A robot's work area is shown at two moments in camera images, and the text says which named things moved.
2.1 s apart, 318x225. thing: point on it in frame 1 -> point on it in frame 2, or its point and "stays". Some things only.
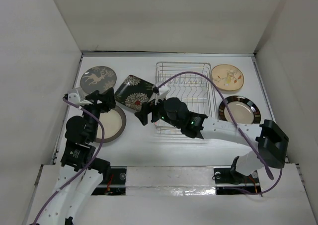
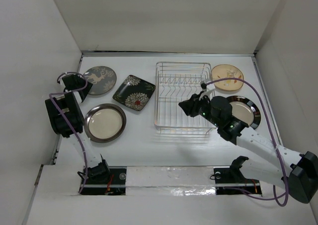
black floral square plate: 133,92 stays
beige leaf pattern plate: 227,77 stays
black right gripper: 146,108 -> 190,107
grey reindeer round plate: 98,78 stays
